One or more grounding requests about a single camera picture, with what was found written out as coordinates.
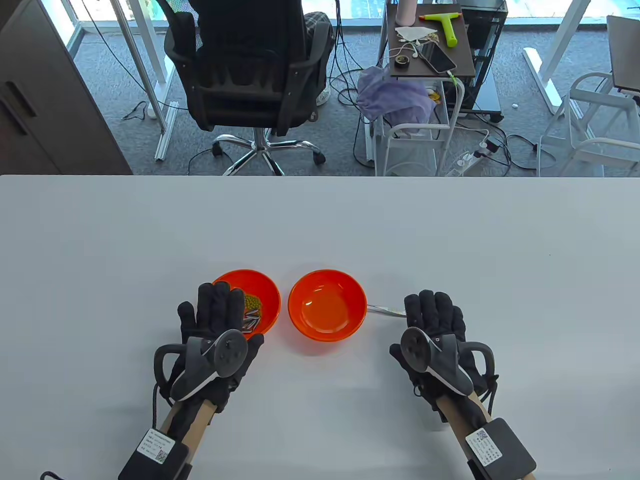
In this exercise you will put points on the person's left hand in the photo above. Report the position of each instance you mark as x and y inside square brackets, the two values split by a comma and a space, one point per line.
[212, 310]

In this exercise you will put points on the person's right hand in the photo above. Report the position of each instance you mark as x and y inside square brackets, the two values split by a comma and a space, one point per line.
[435, 312]

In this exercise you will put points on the pile of sunflower seeds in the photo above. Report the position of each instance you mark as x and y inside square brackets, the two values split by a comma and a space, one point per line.
[251, 322]

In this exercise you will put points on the metal tweezers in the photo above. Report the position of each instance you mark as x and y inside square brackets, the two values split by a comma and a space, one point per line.
[385, 310]

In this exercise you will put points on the orange bowl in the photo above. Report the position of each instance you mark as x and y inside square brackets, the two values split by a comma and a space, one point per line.
[265, 295]
[327, 305]

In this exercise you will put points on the black labelled right forearm box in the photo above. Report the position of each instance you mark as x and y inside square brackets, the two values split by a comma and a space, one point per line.
[510, 450]

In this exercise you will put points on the person's left forearm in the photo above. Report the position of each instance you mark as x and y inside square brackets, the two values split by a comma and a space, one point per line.
[192, 430]

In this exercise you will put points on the black labelled left forearm box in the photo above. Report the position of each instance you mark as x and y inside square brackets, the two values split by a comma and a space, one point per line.
[150, 465]

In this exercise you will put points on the heap of green beans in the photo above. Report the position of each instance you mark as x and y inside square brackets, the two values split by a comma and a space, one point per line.
[252, 302]

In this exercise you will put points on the grey right hand controller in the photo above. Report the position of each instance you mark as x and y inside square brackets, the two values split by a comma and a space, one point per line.
[442, 362]

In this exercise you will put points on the white power strip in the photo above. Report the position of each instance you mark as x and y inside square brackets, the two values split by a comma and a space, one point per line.
[465, 161]

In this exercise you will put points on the white desk leg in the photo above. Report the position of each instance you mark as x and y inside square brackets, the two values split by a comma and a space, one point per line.
[162, 120]
[547, 85]

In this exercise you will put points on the black office chair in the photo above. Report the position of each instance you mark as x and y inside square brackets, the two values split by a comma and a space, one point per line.
[250, 100]

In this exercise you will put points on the purple cloth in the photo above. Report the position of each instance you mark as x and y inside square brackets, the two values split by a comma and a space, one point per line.
[395, 97]

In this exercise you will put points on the black tape roll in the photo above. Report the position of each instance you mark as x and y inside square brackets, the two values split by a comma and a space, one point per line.
[402, 61]

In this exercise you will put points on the black smartphone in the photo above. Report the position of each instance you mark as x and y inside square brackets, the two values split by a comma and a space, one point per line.
[437, 57]

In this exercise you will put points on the white cart with brown top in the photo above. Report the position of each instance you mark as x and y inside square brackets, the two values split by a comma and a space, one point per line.
[462, 57]

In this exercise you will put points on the dark brown cabinet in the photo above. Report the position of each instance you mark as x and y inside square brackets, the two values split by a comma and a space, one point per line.
[40, 110]

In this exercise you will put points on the white earphones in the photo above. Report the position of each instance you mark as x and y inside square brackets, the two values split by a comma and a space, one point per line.
[402, 50]

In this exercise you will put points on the green squeegee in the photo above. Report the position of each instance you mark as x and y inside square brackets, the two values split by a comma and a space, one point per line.
[451, 35]

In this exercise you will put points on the white face mask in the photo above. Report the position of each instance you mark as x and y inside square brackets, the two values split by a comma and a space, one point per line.
[412, 33]

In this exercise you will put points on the black equipment rack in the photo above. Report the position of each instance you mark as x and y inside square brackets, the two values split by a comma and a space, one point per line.
[482, 30]

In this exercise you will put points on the pink bottle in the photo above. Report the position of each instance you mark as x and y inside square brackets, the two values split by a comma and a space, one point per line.
[406, 12]

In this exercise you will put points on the grey panel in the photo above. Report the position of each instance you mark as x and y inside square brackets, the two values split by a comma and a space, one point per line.
[625, 50]

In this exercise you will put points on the white frame chair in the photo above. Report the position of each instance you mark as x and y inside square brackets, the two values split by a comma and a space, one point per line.
[607, 143]

